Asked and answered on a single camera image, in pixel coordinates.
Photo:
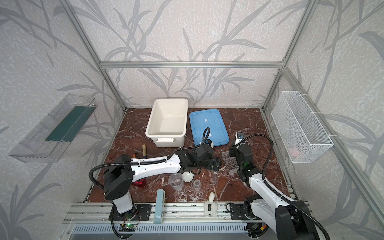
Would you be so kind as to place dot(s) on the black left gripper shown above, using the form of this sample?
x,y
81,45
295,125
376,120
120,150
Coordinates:
x,y
216,163

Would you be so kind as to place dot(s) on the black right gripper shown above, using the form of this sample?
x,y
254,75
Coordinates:
x,y
236,151

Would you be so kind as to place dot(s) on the clear test tube rack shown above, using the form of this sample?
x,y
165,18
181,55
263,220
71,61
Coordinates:
x,y
230,163

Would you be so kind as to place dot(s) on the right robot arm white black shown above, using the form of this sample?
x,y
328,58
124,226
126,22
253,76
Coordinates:
x,y
289,219

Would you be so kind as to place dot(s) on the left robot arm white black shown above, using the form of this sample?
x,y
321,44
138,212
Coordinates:
x,y
115,179

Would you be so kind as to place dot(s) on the small white ceramic dish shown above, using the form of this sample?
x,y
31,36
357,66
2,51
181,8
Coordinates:
x,y
187,177

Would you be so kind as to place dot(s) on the small clear plastic cup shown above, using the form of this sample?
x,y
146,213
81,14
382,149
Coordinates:
x,y
197,185

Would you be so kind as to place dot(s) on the clear plastic measuring beaker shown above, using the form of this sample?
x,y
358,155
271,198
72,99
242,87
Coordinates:
x,y
176,181

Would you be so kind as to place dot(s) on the white plastic storage bin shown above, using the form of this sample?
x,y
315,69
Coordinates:
x,y
168,123

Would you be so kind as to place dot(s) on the blue plastic bin lid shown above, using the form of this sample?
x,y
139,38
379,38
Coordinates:
x,y
212,119

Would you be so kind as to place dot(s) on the white plastic wash bottle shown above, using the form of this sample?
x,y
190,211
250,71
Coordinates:
x,y
211,207

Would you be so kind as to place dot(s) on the pink object in basket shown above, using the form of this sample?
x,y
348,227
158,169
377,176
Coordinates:
x,y
295,153

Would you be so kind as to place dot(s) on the red cylindrical tool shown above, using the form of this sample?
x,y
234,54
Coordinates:
x,y
140,183

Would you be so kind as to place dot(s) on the light blue rectangular bar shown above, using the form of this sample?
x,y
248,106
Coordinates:
x,y
159,207

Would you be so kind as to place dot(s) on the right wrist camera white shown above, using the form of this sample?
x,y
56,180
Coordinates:
x,y
240,138

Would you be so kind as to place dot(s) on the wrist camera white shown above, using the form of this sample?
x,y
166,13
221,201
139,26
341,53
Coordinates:
x,y
210,143
240,138

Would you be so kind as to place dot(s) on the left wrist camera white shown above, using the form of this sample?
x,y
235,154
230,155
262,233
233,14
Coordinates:
x,y
210,143

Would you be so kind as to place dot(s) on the wooden handle brush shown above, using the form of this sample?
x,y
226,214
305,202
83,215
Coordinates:
x,y
144,149

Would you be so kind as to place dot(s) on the white wire mesh basket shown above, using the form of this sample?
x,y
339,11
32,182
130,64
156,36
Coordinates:
x,y
299,127

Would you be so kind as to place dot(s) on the clear wall shelf green liner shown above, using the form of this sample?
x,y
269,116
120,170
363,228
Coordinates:
x,y
47,142

